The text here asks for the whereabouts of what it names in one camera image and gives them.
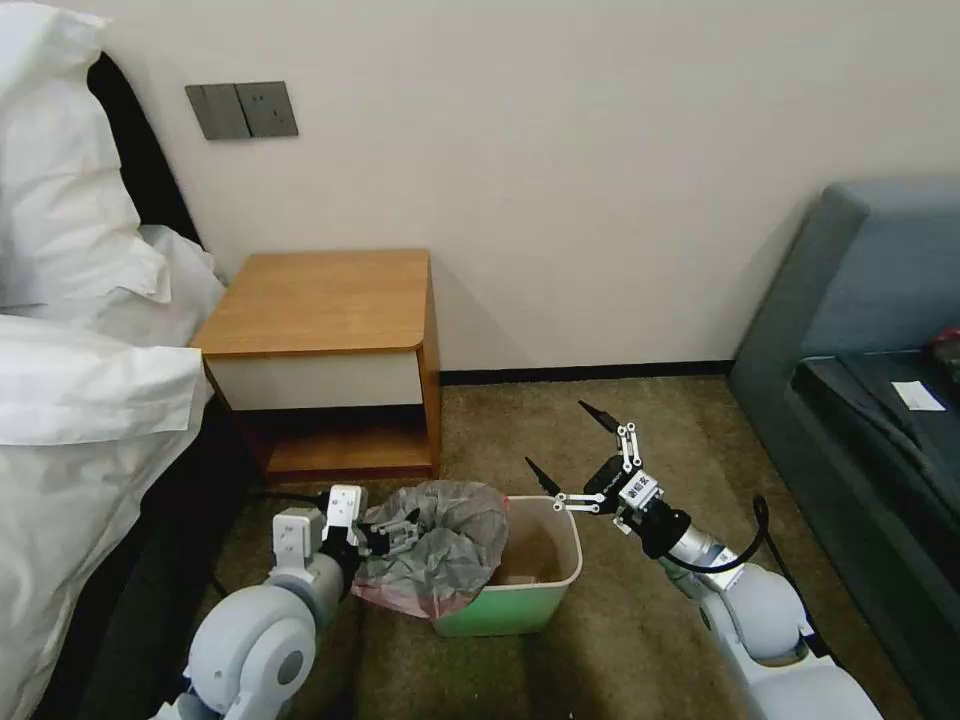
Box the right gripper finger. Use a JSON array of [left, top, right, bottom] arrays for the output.
[[524, 455, 610, 519], [577, 399, 648, 482]]

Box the grey translucent garbage bag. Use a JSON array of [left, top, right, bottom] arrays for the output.
[[350, 479, 512, 621]]

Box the white green trash can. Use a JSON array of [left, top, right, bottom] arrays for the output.
[[431, 494, 585, 640]]

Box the black baseboard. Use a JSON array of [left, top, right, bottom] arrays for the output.
[[439, 358, 742, 388]]

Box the dark bed base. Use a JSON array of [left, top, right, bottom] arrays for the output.
[[73, 397, 265, 720]]

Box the blue grey sofa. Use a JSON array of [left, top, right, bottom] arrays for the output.
[[729, 178, 960, 720]]

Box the dark sofa seat cushion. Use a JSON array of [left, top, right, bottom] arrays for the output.
[[785, 347, 960, 594]]

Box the wooden nightstand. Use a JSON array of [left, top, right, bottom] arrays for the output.
[[190, 248, 443, 486]]

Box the white paper card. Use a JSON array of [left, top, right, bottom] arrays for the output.
[[891, 380, 946, 413]]

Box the white duvet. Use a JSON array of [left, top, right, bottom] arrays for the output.
[[0, 223, 229, 720]]

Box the dark red object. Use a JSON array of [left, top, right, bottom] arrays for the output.
[[920, 323, 960, 360]]

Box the black headboard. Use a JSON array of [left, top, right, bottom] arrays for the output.
[[84, 52, 205, 249]]

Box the white pillow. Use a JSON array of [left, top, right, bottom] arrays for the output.
[[0, 0, 180, 310]]

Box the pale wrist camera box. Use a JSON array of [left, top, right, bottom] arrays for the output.
[[627, 470, 664, 520], [329, 485, 367, 547]]

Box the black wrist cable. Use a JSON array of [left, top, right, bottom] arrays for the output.
[[718, 494, 772, 577]]

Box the grey wall socket panel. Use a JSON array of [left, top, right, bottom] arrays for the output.
[[235, 80, 301, 139]]

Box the grey wall switch panel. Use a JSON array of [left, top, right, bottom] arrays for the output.
[[184, 83, 243, 142]]

